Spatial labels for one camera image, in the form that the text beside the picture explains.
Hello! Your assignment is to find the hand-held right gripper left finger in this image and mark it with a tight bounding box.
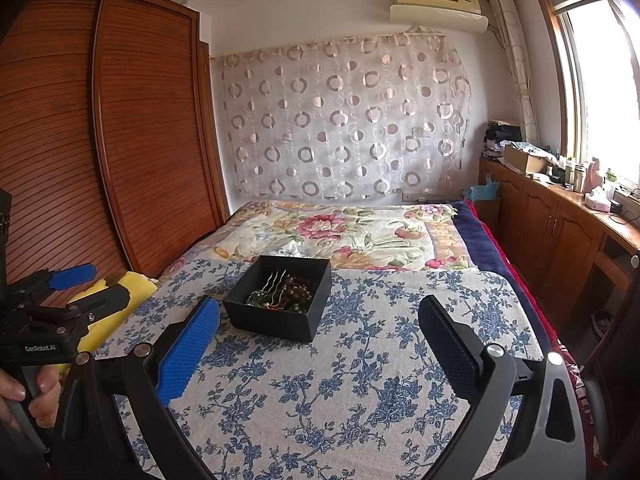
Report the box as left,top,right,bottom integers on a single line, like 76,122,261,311
55,296,223,480

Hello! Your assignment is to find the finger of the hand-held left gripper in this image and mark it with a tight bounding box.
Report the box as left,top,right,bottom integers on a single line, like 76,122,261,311
10,263,99,306
20,284,132,334

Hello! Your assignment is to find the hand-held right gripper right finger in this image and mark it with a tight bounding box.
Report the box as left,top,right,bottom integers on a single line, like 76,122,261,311
417,294,587,480

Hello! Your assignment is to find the black jewelry box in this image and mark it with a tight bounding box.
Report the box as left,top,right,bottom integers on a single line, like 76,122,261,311
222,255,332,344

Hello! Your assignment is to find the person's left hand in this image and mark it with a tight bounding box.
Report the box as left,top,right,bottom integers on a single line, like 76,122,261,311
0,363,64,430

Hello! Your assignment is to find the yellow plush toy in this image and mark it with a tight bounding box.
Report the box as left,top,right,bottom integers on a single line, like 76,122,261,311
60,271,160,377

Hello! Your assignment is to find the red blanket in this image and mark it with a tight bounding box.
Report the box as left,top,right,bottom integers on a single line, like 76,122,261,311
465,200,601,467

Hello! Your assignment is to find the silver hairpin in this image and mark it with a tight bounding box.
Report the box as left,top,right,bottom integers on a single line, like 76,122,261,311
260,269,287,307

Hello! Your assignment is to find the navy blanket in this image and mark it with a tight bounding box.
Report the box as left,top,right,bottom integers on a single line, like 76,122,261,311
452,202,547,357

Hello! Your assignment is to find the blue floral bed sheet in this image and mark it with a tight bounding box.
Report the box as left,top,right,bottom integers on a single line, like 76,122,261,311
92,257,557,480

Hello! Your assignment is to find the wooden wardrobe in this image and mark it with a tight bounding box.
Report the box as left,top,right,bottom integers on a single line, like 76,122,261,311
0,0,232,307

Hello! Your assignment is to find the blue plastic bag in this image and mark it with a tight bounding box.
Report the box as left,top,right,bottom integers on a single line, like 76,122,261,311
462,174,501,202

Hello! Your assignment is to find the wooden side cabinet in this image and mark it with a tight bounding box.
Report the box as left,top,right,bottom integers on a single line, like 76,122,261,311
479,156,640,312

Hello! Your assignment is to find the dark chair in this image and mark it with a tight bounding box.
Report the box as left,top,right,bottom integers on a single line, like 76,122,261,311
580,305,640,480

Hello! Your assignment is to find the floral quilt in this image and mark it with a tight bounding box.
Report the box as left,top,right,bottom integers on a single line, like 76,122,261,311
172,201,474,274

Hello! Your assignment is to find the cardboard box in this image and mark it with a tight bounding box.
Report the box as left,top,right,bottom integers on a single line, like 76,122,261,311
502,144,549,175

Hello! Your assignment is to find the tissue box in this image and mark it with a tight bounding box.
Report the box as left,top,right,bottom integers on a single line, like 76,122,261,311
586,187,612,211

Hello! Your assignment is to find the pile of dark clothes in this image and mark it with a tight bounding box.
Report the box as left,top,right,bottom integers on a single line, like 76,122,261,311
482,120,524,159

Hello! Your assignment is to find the patterned window curtain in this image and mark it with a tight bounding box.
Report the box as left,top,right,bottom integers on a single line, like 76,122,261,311
487,0,542,147

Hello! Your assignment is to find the wood-framed window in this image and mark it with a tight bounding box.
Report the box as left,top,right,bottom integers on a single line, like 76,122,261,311
531,0,640,187

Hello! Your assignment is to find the brown bead bracelet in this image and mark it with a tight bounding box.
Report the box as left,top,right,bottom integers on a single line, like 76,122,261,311
277,272,322,314

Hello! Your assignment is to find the circle-patterned wall curtain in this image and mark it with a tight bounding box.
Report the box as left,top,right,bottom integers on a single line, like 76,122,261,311
210,30,474,201

